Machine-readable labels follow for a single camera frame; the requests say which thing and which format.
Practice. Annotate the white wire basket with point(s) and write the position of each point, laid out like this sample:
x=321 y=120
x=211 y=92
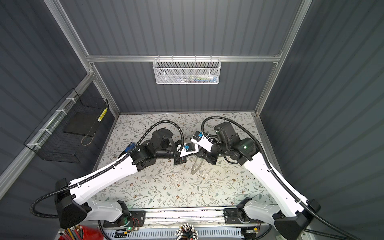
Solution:
x=187 y=73

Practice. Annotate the bundle of markers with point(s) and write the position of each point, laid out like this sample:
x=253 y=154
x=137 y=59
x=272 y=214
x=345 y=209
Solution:
x=186 y=232

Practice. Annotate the black wire basket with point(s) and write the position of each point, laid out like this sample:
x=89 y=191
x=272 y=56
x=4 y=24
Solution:
x=67 y=135

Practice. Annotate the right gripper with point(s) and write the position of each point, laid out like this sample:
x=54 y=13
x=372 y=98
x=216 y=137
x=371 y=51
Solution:
x=206 y=155

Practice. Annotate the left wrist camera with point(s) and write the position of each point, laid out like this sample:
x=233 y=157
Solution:
x=189 y=149

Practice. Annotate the blue stapler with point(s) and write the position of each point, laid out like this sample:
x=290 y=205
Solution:
x=130 y=147

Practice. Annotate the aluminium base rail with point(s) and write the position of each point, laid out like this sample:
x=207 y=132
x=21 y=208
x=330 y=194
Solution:
x=192 y=216

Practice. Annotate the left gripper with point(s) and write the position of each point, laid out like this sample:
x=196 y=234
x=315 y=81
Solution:
x=181 y=160

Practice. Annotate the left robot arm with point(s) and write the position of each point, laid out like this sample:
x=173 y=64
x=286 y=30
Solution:
x=72 y=202

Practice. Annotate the red pencil cup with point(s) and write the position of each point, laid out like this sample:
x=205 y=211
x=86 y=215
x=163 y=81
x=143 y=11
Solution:
x=80 y=232

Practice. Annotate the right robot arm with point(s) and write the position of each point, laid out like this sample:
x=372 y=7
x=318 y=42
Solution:
x=293 y=213

